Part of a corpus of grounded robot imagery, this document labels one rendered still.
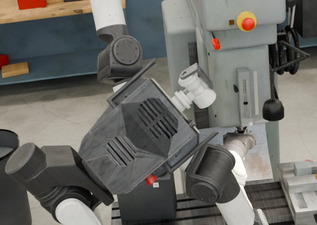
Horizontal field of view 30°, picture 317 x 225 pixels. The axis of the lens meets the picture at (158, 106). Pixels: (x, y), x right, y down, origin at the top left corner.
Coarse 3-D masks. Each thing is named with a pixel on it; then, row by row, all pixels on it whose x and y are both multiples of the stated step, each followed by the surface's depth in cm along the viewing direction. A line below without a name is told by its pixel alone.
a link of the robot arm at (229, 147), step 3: (216, 144) 212; (219, 144) 212; (225, 147) 211; (228, 147) 211; (231, 147) 211; (234, 147) 211; (237, 147) 212; (234, 150) 210; (237, 150) 210; (240, 150) 212; (237, 153) 210; (240, 153) 211; (240, 156) 210
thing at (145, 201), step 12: (156, 180) 228; (168, 180) 227; (132, 192) 231; (144, 192) 230; (156, 192) 230; (168, 192) 230; (120, 204) 234; (132, 204) 233; (144, 204) 233; (156, 204) 232; (168, 204) 232; (120, 216) 237; (132, 216) 236; (144, 216) 235; (156, 216) 235; (168, 216) 234
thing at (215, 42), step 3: (210, 33) 194; (213, 33) 193; (213, 36) 190; (213, 39) 187; (216, 39) 186; (213, 42) 185; (216, 42) 184; (213, 45) 184; (216, 45) 183; (219, 45) 183; (216, 48) 183; (219, 48) 183
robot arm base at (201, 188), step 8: (208, 144) 176; (200, 152) 173; (224, 152) 174; (200, 160) 171; (232, 160) 174; (192, 168) 169; (192, 176) 167; (200, 176) 167; (192, 184) 168; (200, 184) 166; (208, 184) 166; (216, 184) 166; (192, 192) 170; (200, 192) 169; (208, 192) 167; (216, 192) 166; (200, 200) 172; (208, 200) 170; (216, 200) 169
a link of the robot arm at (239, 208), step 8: (240, 192) 176; (232, 200) 175; (240, 200) 176; (224, 208) 177; (232, 208) 176; (240, 208) 177; (248, 208) 179; (224, 216) 180; (232, 216) 178; (240, 216) 178; (248, 216) 179; (256, 216) 182; (264, 216) 190; (232, 224) 180; (240, 224) 179; (248, 224) 180; (256, 224) 181; (264, 224) 185
